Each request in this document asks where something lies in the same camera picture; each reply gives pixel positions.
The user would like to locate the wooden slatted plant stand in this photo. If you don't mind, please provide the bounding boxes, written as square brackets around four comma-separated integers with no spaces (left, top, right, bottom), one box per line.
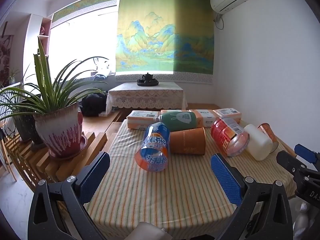
[2,132,107,191]

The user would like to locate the red labelled plastic jar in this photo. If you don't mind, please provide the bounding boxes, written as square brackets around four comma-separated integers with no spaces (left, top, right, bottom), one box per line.
[210,117,249,157]

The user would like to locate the white plastic cup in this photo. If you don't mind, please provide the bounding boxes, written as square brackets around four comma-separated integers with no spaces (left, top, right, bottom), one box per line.
[244,124,273,161]

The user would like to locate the black bag on floor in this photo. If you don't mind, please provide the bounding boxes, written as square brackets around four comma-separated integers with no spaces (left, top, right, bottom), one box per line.
[79,93,107,117]

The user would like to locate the dark flower pot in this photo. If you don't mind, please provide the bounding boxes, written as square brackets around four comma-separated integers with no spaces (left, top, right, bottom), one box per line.
[13,115,43,145]

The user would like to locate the black teapot on tray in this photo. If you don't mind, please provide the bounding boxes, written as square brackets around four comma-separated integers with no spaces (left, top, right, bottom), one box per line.
[137,73,159,87]

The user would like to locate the orange tissue pack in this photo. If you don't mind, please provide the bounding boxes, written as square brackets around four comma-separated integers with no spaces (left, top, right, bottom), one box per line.
[213,108,242,123]
[127,110,160,130]
[161,109,218,128]

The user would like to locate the striped yellow tablecloth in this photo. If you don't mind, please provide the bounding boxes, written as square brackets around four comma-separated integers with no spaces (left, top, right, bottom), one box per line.
[84,119,297,233]

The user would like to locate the small orange paper cup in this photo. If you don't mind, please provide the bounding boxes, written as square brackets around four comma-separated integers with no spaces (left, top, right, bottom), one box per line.
[257,123,279,153]

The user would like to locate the middle orange tissue pack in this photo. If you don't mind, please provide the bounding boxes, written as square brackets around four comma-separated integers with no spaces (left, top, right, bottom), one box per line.
[161,109,218,128]

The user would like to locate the green spider plant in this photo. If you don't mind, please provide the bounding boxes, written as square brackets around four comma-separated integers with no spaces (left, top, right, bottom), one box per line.
[1,40,106,121]

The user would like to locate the lace covered low table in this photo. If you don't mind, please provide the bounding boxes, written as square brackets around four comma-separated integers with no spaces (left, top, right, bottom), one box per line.
[106,82,188,115]

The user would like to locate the left orange tissue pack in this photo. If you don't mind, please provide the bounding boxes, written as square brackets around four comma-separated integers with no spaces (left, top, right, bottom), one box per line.
[127,110,160,130]

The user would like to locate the right orange tissue pack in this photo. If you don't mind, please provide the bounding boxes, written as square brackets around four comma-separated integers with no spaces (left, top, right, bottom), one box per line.
[213,108,242,123]

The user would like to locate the green bottle with rabbit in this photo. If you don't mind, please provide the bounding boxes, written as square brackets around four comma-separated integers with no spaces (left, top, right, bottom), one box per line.
[154,111,197,132]

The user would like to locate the green landscape roller blind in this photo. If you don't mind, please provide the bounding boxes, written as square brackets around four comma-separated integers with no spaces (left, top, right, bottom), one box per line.
[116,0,214,84]

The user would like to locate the red white flower pot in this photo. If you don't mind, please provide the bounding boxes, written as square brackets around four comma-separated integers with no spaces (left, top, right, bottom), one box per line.
[34,102,87,160]

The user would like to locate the white wall shelf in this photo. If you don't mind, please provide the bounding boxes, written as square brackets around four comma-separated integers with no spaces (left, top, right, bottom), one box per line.
[23,14,52,83]

